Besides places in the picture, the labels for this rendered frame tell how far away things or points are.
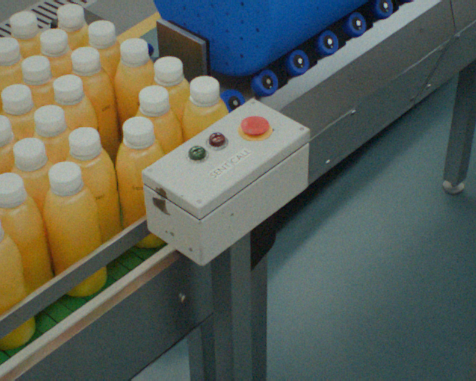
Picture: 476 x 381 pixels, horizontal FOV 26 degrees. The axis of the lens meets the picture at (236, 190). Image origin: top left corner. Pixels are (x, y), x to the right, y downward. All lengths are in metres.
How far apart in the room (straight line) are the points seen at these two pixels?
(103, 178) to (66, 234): 0.09
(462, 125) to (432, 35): 0.83
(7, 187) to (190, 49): 0.44
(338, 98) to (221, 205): 0.58
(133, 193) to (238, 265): 0.17
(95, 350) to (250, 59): 0.50
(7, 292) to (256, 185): 0.33
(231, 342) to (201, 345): 0.69
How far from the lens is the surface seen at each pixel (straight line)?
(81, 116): 1.42
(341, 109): 1.76
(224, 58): 1.62
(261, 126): 1.28
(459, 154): 2.80
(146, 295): 1.40
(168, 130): 1.38
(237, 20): 1.56
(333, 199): 2.84
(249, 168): 1.24
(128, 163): 1.33
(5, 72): 1.51
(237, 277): 1.39
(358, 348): 2.48
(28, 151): 1.31
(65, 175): 1.26
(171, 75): 1.42
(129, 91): 1.48
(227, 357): 1.52
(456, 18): 2.00
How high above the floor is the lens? 1.90
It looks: 42 degrees down
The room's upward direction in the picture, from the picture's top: 1 degrees counter-clockwise
